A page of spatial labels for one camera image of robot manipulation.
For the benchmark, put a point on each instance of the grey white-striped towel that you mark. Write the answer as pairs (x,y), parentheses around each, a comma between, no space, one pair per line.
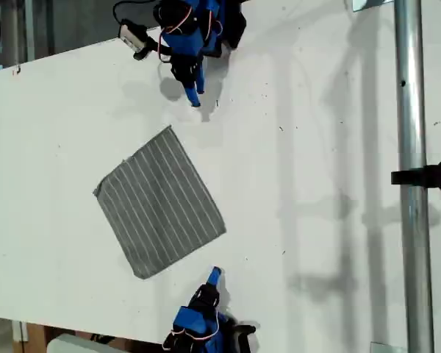
(158,202)

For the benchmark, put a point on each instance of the short black camera stalk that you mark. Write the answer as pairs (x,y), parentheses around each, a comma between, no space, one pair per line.
(150,45)

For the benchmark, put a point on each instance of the white bracket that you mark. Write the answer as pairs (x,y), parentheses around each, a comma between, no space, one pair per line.
(19,331)

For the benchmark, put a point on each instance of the white plastic box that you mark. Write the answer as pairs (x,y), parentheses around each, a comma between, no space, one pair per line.
(81,345)

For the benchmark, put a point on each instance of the black clamp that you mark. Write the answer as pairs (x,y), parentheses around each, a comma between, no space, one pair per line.
(433,176)

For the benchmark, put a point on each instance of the brown wooden table leg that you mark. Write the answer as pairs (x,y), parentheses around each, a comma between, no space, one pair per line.
(36,340)

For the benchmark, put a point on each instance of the steel post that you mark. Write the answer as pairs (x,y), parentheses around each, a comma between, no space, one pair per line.
(413,147)

